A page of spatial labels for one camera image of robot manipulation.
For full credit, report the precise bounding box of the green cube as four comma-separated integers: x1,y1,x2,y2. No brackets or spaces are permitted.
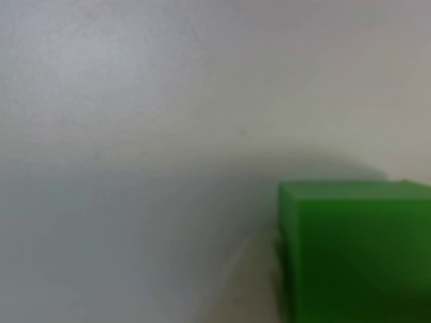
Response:
276,179,431,323

